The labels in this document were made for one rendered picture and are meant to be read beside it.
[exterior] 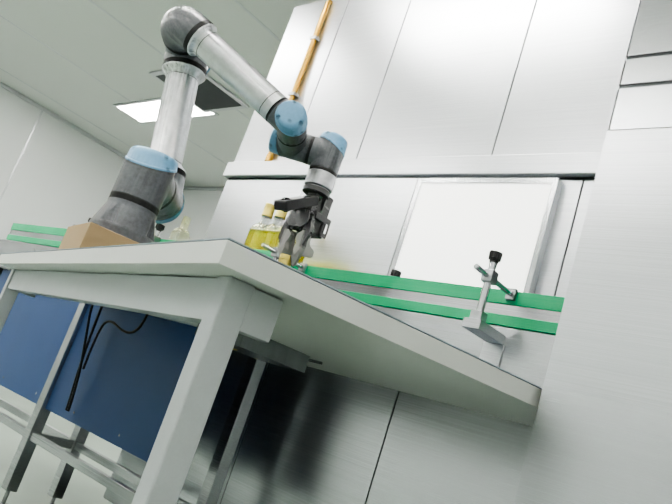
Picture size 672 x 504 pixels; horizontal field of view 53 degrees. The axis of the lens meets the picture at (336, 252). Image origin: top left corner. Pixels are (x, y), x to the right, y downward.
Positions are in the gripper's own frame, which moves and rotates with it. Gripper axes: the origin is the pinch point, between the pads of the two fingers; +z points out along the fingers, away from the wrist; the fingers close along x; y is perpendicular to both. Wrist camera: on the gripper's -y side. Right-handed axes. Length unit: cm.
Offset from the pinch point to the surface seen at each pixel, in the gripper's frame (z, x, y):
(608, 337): 7, -81, -2
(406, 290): -1.2, -25.0, 17.4
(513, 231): -25, -40, 34
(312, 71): -86, 62, 39
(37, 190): -97, 603, 189
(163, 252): 18, -36, -57
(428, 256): -16.0, -16.6, 34.0
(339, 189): -36, 25, 35
